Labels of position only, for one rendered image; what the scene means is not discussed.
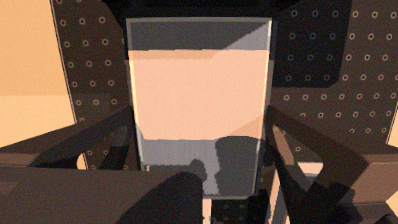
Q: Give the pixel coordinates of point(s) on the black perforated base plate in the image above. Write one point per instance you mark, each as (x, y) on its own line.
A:
(336, 62)

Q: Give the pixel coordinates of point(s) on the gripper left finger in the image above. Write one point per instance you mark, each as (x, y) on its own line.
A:
(62, 147)

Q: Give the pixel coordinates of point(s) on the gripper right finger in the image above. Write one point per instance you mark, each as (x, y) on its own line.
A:
(356, 169)

